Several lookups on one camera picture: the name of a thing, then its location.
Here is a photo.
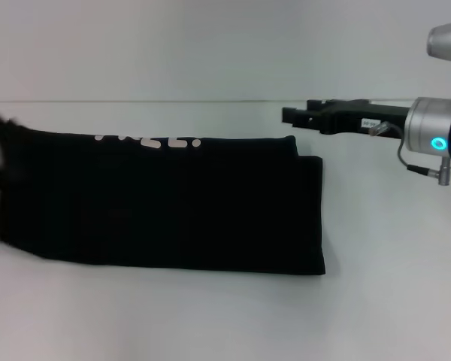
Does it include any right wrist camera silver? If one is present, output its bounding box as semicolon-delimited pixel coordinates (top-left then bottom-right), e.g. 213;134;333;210
425;20;451;80

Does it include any black t-shirt white print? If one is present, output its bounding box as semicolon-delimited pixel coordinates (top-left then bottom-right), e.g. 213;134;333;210
0;115;328;278

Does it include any right arm gripper cable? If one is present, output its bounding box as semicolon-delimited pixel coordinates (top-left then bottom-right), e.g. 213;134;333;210
368;121;451;188

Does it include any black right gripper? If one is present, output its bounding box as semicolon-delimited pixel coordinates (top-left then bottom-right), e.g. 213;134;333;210
281;98;413;137

